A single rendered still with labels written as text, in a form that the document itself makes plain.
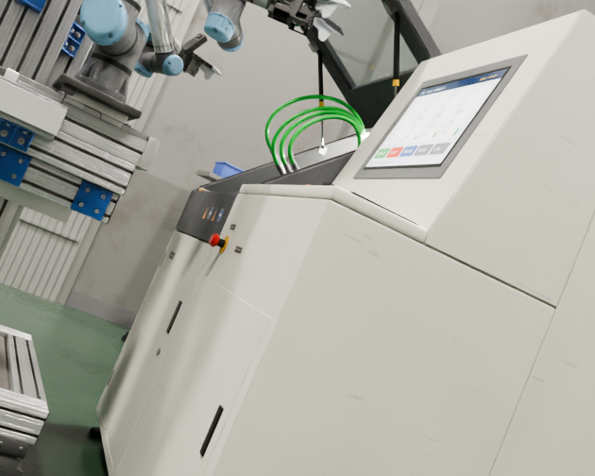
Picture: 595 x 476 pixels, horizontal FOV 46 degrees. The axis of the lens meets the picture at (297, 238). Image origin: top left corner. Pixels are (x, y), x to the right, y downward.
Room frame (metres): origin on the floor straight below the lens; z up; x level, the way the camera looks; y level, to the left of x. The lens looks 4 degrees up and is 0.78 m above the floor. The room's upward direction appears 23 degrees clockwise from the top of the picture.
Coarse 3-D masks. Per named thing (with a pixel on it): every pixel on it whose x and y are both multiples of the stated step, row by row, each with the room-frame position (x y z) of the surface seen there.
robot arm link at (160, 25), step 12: (144, 0) 2.45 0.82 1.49; (156, 0) 2.43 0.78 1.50; (156, 12) 2.45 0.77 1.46; (156, 24) 2.47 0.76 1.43; (168, 24) 2.49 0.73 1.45; (156, 36) 2.50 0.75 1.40; (168, 36) 2.51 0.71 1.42; (156, 48) 2.53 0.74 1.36; (168, 48) 2.52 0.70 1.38; (156, 60) 2.57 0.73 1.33; (168, 60) 2.53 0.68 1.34; (180, 60) 2.56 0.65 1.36; (156, 72) 2.61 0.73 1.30; (168, 72) 2.54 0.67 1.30; (180, 72) 2.57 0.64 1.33
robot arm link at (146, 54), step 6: (144, 48) 2.63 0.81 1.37; (150, 48) 2.63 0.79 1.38; (144, 54) 2.63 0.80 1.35; (150, 54) 2.61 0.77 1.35; (138, 60) 2.64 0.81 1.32; (144, 60) 2.62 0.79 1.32; (150, 60) 2.59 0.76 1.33; (138, 66) 2.63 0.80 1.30; (144, 66) 2.63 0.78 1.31; (150, 66) 2.60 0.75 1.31; (138, 72) 2.65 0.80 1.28; (144, 72) 2.63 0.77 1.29; (150, 72) 2.65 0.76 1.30
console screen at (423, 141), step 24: (480, 72) 1.67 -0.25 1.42; (504, 72) 1.56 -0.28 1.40; (432, 96) 1.83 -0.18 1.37; (456, 96) 1.69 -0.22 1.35; (480, 96) 1.58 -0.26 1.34; (408, 120) 1.86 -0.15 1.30; (432, 120) 1.73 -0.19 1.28; (456, 120) 1.61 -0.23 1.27; (480, 120) 1.51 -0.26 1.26; (384, 144) 1.89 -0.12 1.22; (408, 144) 1.75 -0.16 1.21; (432, 144) 1.63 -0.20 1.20; (456, 144) 1.53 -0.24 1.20; (360, 168) 1.93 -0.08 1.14; (384, 168) 1.78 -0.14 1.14; (408, 168) 1.66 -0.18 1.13; (432, 168) 1.55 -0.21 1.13
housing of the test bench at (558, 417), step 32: (576, 256) 1.52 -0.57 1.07; (576, 288) 1.52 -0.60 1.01; (576, 320) 1.53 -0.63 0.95; (544, 352) 1.52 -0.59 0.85; (576, 352) 1.55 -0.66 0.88; (544, 384) 1.53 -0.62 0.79; (576, 384) 1.56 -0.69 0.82; (512, 416) 1.52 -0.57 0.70; (544, 416) 1.54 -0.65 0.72; (576, 416) 1.57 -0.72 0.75; (512, 448) 1.52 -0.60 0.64; (544, 448) 1.55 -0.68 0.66; (576, 448) 1.58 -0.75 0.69
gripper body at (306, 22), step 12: (276, 0) 1.77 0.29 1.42; (288, 0) 1.77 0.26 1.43; (300, 0) 1.75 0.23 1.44; (312, 0) 1.75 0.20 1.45; (276, 12) 1.78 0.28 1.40; (288, 12) 1.76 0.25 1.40; (300, 12) 1.74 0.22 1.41; (312, 12) 1.74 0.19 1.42; (288, 24) 1.78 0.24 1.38; (300, 24) 1.76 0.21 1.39; (312, 24) 1.79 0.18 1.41
